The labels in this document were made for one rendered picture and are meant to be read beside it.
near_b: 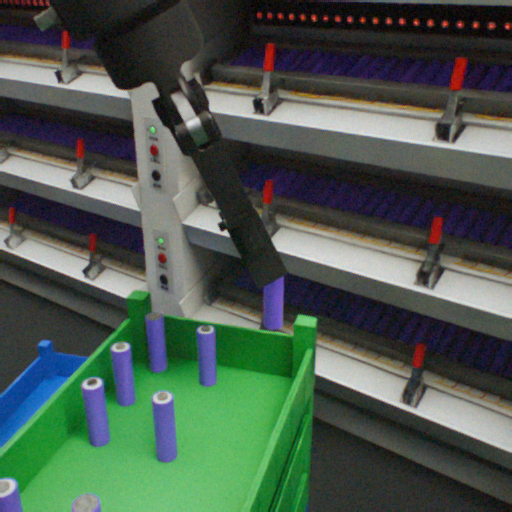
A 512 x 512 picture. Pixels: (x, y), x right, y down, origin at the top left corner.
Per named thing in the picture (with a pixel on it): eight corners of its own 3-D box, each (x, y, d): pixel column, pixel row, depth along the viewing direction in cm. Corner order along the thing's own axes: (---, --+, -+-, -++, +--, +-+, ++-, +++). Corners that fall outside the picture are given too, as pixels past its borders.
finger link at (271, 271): (253, 205, 52) (255, 208, 51) (286, 270, 55) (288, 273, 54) (222, 222, 52) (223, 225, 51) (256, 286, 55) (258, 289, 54)
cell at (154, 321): (142, 319, 62) (146, 372, 65) (158, 322, 62) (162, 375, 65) (150, 310, 64) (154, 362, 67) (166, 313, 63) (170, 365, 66)
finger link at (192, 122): (179, 63, 46) (184, 67, 41) (211, 127, 48) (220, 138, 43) (149, 79, 46) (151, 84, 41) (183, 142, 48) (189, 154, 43)
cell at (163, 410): (172, 464, 53) (167, 404, 50) (152, 460, 54) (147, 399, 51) (180, 450, 55) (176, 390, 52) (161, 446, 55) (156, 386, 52)
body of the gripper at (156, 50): (89, 36, 48) (149, 141, 52) (88, 48, 41) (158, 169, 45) (175, -10, 48) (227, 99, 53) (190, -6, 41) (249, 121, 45)
